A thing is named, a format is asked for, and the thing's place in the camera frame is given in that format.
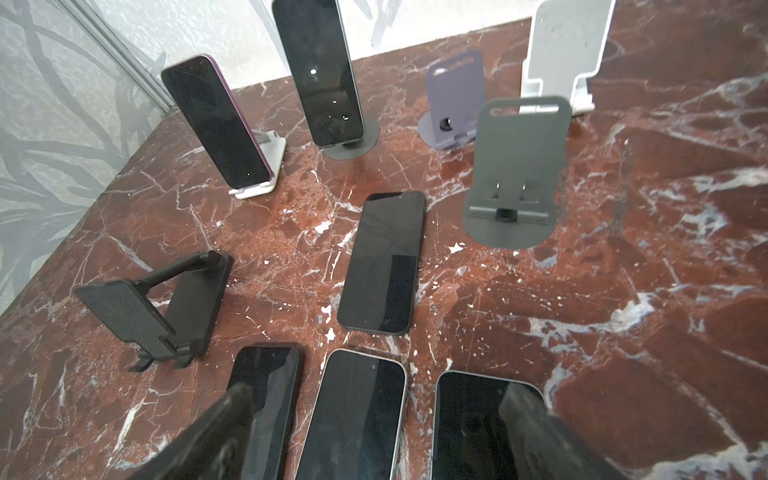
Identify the grey round stand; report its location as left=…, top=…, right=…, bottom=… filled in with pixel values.
left=322, top=117, right=380, bottom=161

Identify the silver phone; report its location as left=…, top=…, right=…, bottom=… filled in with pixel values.
left=296, top=349, right=407, bottom=479

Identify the black phone from folding stand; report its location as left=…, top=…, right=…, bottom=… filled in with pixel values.
left=228, top=344, right=303, bottom=479

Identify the black folding phone stand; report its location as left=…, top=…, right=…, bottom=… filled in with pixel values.
left=74, top=250, right=235, bottom=373

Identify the white folding phone stand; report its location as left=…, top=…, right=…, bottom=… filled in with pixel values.
left=520, top=0, right=615, bottom=116

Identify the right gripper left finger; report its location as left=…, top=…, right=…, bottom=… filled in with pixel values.
left=131, top=383, right=255, bottom=479

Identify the teal phone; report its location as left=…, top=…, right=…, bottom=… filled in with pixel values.
left=272, top=0, right=365, bottom=147

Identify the white stand under purple phone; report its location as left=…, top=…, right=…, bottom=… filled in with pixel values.
left=229, top=130, right=287, bottom=200

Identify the purple phone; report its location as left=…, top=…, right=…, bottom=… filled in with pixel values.
left=161, top=54, right=257, bottom=187

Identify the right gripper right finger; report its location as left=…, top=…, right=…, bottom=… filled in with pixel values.
left=499, top=383, right=626, bottom=479

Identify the dark round phone stand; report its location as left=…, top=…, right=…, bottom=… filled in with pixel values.
left=462, top=96, right=572, bottom=250

